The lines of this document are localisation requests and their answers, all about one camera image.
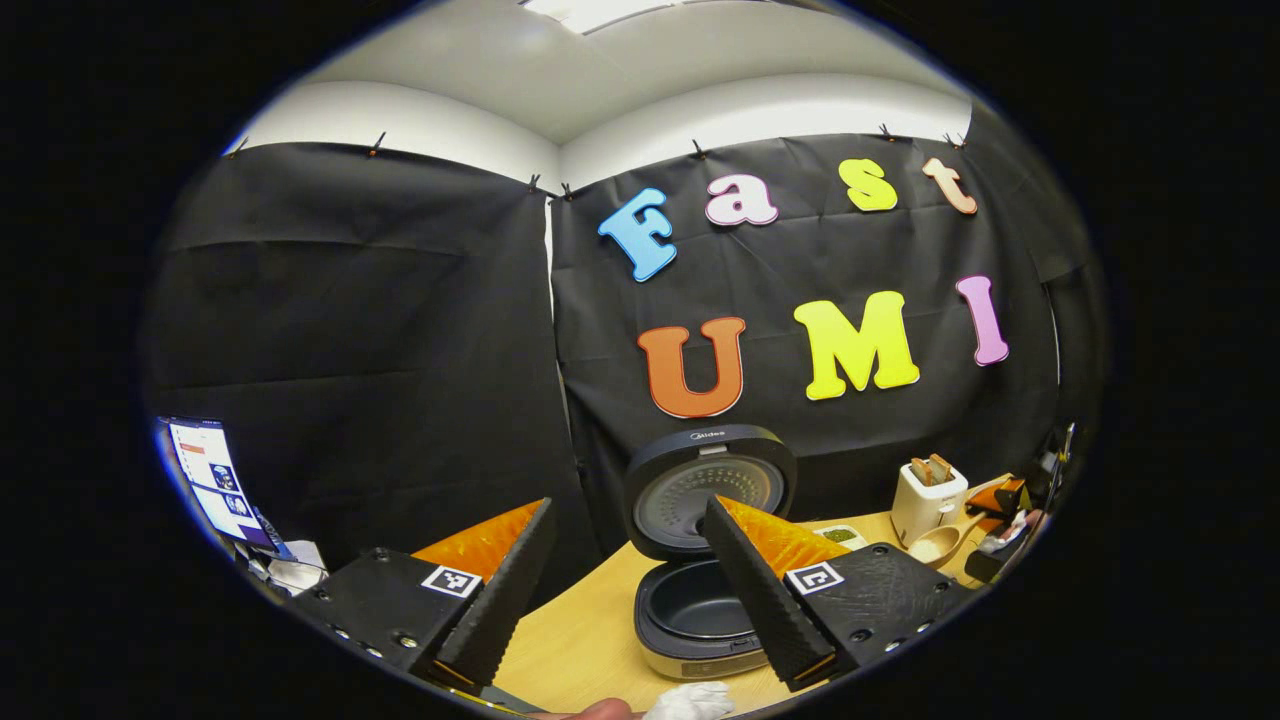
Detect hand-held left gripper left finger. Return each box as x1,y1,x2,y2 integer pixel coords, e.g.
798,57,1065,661
288,498,559,698

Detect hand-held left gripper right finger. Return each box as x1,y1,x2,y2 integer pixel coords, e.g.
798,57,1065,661
702,494,979,694

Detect wooden spoon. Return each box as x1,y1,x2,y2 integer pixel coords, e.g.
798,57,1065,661
907,500,1001,569

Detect black rice cooker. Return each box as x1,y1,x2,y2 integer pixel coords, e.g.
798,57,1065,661
625,424,798,682

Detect white toaster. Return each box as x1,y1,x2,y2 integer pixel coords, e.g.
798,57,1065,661
890,455,969,548

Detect white crumpled cloth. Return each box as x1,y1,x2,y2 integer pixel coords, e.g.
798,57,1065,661
645,682,736,720

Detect white papers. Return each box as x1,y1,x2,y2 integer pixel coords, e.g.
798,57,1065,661
240,540,329,598

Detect black backdrop cloth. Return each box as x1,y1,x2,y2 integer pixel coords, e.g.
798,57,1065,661
140,100,1111,591

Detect computer monitor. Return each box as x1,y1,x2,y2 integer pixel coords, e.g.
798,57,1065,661
155,415,276,551

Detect ceiling light panel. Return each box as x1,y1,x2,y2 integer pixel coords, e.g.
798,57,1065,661
520,0,701,36

